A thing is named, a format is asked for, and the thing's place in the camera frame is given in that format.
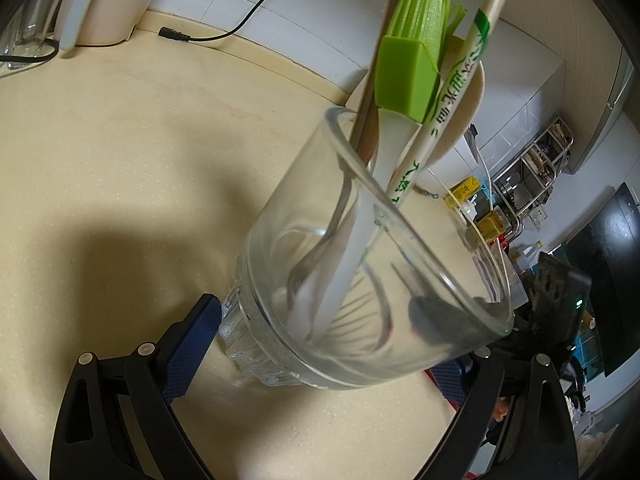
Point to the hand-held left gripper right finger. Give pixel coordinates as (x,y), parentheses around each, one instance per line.
(450,375)

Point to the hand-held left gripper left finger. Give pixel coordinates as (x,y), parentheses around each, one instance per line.
(195,345)

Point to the clear glass tumbler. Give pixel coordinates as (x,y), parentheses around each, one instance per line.
(280,260)

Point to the white green-printed long stirrer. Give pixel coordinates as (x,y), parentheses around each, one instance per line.
(450,90)

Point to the green silicone basting brush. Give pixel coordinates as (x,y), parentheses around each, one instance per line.
(405,75)

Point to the clear plastic bottle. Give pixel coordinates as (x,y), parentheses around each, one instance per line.
(530,252)

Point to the black panel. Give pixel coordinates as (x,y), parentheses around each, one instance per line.
(615,260)

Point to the glass of tea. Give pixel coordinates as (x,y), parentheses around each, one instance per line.
(495,225)

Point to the metal kitchen rack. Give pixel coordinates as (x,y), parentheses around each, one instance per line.
(530,170)

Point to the yellow carton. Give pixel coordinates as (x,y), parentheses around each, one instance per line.
(465,191)

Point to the beige electric pot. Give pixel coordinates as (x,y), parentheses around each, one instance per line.
(115,5)

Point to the small glass cup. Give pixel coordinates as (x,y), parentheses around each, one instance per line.
(10,45)

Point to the tall glass jar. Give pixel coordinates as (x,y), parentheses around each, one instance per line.
(35,15)

